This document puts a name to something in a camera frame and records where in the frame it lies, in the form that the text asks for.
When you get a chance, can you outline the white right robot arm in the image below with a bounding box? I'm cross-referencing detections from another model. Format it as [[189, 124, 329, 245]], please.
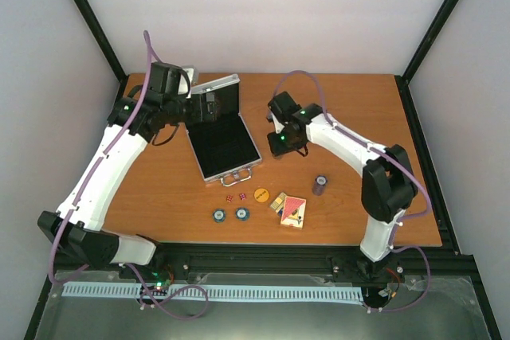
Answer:
[[267, 92, 418, 279]]

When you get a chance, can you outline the yellow card box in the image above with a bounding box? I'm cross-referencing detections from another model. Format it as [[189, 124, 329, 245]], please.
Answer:
[[269, 192, 287, 215]]

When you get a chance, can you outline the light blue cable duct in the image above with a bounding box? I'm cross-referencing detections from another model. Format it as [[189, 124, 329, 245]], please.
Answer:
[[61, 282, 363, 305]]

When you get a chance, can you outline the blue chip stack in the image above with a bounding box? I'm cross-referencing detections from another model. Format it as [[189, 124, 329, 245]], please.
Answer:
[[212, 209, 226, 223], [235, 207, 250, 221]]

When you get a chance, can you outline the purple chip stack right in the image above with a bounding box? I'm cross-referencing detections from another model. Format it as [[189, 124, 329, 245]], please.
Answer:
[[312, 175, 328, 196]]

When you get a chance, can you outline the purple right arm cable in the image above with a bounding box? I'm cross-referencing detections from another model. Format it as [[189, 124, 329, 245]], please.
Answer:
[[274, 69, 434, 313]]

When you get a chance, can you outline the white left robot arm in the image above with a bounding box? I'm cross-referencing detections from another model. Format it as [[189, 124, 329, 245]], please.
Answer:
[[37, 61, 213, 279]]

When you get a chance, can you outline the yellow big blind button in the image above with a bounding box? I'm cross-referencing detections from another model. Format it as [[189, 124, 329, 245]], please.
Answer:
[[253, 188, 269, 203]]

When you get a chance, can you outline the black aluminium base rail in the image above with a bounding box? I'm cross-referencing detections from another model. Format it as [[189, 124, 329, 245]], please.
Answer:
[[51, 240, 477, 281]]

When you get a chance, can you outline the red playing card deck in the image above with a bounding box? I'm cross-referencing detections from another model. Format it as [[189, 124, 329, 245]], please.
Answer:
[[280, 196, 306, 229]]

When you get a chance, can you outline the aluminium poker case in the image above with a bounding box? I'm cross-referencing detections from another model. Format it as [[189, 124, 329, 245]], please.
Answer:
[[185, 74, 262, 187]]

